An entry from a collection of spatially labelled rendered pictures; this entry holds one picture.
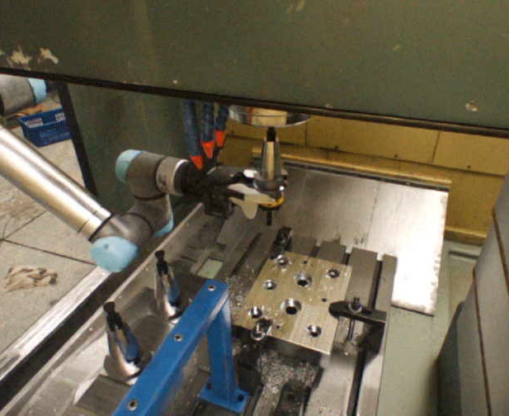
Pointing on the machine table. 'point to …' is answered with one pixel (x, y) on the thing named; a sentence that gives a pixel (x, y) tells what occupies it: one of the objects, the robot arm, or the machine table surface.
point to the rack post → (222, 366)
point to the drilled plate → (326, 326)
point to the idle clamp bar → (287, 401)
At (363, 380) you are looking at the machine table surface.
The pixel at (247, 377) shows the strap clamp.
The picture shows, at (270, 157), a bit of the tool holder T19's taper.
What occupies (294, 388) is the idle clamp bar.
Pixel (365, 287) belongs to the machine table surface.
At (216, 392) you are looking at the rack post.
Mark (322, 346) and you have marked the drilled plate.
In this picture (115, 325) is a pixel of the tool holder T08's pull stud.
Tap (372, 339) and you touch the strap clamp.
